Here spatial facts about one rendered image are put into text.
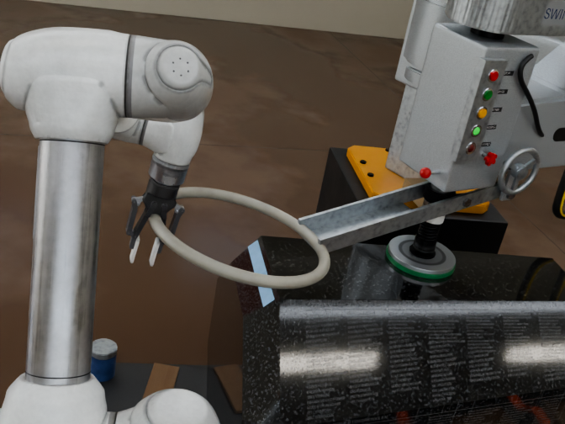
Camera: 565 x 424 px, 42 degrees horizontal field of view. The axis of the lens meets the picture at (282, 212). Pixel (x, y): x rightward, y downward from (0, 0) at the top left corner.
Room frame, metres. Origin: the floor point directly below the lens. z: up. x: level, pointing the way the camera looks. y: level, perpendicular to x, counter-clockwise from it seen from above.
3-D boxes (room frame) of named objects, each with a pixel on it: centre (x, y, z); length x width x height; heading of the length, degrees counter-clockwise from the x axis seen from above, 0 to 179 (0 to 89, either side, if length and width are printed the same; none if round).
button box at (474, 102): (1.90, -0.46, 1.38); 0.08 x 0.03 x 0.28; 124
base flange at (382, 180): (2.83, -0.51, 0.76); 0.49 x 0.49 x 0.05; 14
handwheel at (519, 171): (2.00, -0.62, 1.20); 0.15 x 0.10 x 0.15; 124
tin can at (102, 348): (2.16, 0.56, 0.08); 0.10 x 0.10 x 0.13
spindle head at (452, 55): (2.07, -0.52, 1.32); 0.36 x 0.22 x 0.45; 124
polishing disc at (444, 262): (2.03, -0.45, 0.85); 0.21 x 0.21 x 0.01
